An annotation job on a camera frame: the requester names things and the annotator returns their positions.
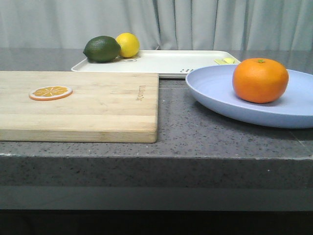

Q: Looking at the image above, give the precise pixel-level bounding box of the yellow lemon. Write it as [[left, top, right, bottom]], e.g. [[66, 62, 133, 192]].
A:
[[116, 32, 140, 58]]

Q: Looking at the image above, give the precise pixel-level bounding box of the green lime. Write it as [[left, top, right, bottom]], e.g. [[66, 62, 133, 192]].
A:
[[83, 36, 121, 63]]

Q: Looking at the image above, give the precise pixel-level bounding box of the yellow plastic spoon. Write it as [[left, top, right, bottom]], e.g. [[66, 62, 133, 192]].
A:
[[222, 57, 237, 64]]

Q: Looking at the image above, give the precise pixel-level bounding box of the whole orange fruit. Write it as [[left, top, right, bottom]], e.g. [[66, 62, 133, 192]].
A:
[[232, 58, 289, 104]]

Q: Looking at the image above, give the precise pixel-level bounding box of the white rectangular tray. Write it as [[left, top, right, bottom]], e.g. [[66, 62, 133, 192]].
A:
[[71, 50, 240, 78]]

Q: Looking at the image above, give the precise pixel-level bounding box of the yellow plastic fork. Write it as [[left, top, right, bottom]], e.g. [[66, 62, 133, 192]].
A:
[[214, 59, 228, 65]]

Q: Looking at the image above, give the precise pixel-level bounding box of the wooden cutting board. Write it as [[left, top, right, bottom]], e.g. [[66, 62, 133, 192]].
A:
[[0, 71, 159, 143]]

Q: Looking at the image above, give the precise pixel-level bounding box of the light blue plate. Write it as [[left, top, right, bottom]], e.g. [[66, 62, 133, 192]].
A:
[[185, 65, 313, 129]]

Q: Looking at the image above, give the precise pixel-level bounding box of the grey curtain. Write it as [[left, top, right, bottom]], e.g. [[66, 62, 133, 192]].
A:
[[0, 0, 313, 51]]

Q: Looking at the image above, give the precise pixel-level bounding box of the orange slice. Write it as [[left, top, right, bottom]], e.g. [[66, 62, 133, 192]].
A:
[[29, 85, 73, 101]]

